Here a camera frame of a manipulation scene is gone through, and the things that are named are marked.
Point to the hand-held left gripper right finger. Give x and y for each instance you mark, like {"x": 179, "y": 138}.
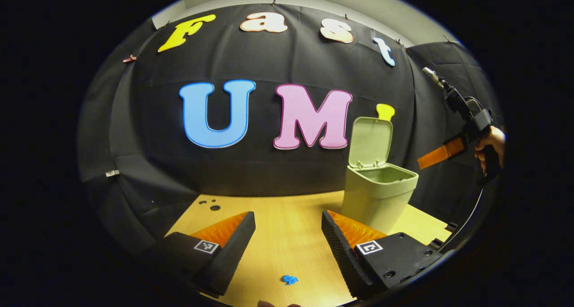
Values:
{"x": 343, "y": 257}

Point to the white cloth clip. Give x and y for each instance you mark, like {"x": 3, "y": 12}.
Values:
{"x": 112, "y": 173}

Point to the green desktop garbage bin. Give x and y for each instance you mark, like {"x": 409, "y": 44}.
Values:
{"x": 376, "y": 195}

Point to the black backdrop cloth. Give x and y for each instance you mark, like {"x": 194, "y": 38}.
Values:
{"x": 291, "y": 60}

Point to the blue paper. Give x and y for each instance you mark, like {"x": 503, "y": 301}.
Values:
{"x": 289, "y": 279}

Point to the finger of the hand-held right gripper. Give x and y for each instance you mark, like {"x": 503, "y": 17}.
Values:
{"x": 441, "y": 153}

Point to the wooden desktop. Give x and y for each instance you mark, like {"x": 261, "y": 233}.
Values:
{"x": 287, "y": 235}

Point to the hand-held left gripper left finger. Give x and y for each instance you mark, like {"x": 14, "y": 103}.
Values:
{"x": 233, "y": 253}

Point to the red cloth clip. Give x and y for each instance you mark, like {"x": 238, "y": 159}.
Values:
{"x": 129, "y": 59}

